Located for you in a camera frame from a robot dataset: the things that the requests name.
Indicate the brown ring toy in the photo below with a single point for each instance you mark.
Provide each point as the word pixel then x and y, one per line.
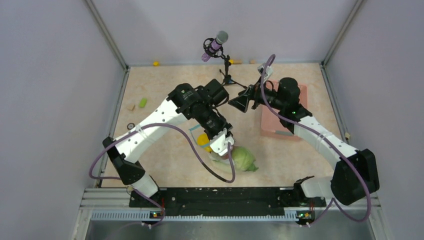
pixel 130 126

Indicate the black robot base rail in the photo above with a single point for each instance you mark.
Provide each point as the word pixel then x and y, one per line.
pixel 226 201

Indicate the green cabbage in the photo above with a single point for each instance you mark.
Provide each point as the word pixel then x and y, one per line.
pixel 243 159

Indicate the pink plastic perforated basket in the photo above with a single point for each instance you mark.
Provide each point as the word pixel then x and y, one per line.
pixel 270 125

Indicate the wooden peg at wall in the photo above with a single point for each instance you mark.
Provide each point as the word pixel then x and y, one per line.
pixel 235 61

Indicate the grey purple microphone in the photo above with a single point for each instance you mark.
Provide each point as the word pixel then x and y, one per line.
pixel 213 47

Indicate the yellow lemon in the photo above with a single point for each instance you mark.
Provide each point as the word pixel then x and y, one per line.
pixel 204 142

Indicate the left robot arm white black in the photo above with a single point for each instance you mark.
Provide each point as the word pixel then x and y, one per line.
pixel 182 104

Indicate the small wooden cube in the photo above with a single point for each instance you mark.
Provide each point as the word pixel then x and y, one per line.
pixel 131 107

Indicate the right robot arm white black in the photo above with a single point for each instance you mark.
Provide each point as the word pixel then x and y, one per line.
pixel 355 174

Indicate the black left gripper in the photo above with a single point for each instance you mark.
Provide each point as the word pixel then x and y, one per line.
pixel 225 126

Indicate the green toy block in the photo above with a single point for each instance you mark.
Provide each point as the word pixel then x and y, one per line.
pixel 142 102

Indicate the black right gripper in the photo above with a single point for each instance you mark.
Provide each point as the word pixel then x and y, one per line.
pixel 241 103

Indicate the clear zip bag blue zipper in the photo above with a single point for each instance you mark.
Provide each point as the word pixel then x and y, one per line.
pixel 196 131

